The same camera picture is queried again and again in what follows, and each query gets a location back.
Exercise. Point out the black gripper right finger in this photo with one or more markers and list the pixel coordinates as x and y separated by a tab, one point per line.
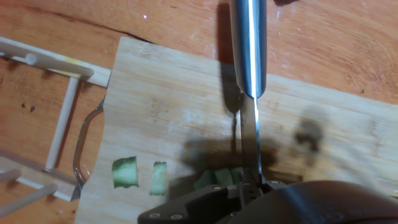
326	205

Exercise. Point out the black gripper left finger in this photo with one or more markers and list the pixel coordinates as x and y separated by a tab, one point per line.
199	208

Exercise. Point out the steel cleaver knife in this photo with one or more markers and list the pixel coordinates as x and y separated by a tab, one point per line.
248	46

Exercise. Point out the short cucumber chunk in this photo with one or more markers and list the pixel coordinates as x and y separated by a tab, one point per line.
222	177

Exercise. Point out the thin cucumber slice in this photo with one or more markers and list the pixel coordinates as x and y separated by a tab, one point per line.
125	172
159	179

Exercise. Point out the wooden cutting board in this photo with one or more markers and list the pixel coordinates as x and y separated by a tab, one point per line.
171	93

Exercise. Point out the wooden peg dish rack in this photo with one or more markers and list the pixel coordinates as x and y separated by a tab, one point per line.
62	118

